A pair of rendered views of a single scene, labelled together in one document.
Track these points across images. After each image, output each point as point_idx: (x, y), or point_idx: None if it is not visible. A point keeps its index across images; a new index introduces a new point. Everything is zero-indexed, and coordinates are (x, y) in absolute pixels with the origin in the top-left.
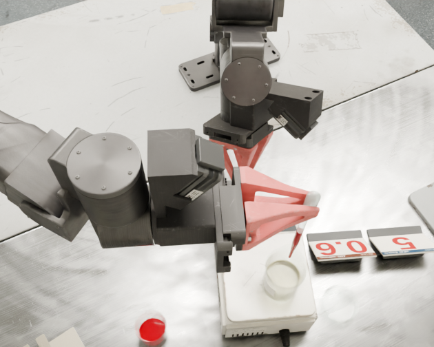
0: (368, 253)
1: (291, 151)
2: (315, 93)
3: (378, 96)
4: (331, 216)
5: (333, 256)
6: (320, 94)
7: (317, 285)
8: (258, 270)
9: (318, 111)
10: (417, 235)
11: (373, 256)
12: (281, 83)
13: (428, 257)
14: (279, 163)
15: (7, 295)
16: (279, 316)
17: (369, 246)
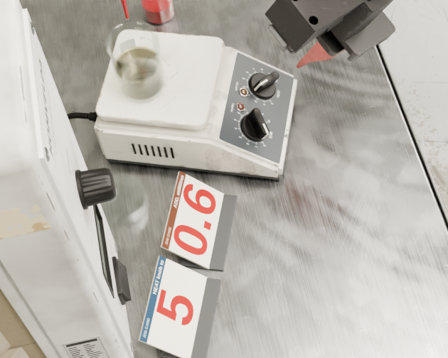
0: (170, 241)
1: (388, 216)
2: (308, 15)
3: None
4: (257, 239)
5: (179, 192)
6: (306, 23)
7: (159, 190)
8: (169, 68)
9: (292, 35)
10: (188, 347)
11: (161, 242)
12: (353, 3)
13: (151, 354)
14: (368, 192)
15: None
16: (106, 77)
17: (185, 257)
